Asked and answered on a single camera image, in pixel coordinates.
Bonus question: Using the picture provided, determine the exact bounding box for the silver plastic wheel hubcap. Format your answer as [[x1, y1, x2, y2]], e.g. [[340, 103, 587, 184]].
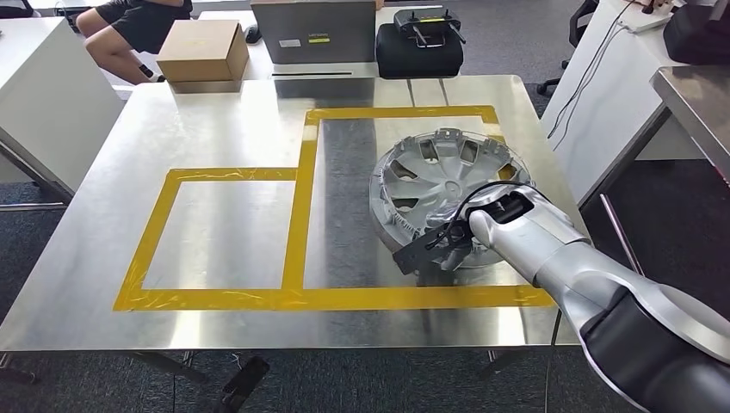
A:
[[368, 126, 537, 270]]

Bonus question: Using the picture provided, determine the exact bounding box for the black carrying case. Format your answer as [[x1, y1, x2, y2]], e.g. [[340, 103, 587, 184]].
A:
[[374, 22, 464, 80]]

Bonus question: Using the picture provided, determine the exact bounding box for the black desk cable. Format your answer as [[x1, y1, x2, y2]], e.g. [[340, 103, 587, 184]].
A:
[[547, 3, 634, 152]]

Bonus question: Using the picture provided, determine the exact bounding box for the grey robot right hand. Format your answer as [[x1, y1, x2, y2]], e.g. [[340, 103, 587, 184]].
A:
[[424, 196, 475, 273]]

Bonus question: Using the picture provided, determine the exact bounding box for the person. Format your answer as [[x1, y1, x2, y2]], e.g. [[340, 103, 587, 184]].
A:
[[75, 0, 194, 85]]

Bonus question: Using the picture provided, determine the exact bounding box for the black office chair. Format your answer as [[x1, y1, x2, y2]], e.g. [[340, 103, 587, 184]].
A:
[[535, 0, 600, 97]]

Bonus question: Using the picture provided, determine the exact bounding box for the grey laptop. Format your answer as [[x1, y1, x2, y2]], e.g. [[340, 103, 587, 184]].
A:
[[251, 0, 378, 65]]

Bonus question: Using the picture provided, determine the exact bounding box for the black bag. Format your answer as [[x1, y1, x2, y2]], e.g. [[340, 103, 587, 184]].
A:
[[663, 3, 730, 65]]

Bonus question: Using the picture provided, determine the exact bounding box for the stainless steel workbench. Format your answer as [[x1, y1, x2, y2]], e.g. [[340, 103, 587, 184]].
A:
[[598, 64, 730, 280], [0, 74, 591, 383]]

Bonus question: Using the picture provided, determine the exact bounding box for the white desk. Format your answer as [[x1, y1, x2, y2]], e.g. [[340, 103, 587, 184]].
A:
[[538, 0, 708, 207], [0, 15, 126, 212]]

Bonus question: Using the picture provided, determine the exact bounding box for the brown cardboard box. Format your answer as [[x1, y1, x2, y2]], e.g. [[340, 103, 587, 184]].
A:
[[157, 20, 251, 83]]

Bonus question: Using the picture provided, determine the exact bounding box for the black remote controller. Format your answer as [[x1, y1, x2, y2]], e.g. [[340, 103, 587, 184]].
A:
[[393, 8, 467, 50]]

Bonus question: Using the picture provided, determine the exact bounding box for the white power strip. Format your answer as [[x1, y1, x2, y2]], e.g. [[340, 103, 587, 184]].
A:
[[618, 6, 675, 34]]

